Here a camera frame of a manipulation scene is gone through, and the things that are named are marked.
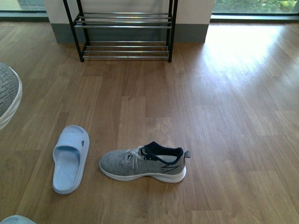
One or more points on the grey sneaker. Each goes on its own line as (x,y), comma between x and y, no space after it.
(10,94)
(153,160)

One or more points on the black metal shoe rack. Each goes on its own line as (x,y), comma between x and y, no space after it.
(123,35)

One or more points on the light blue slipper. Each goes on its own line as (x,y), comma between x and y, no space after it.
(17,219)
(69,155)

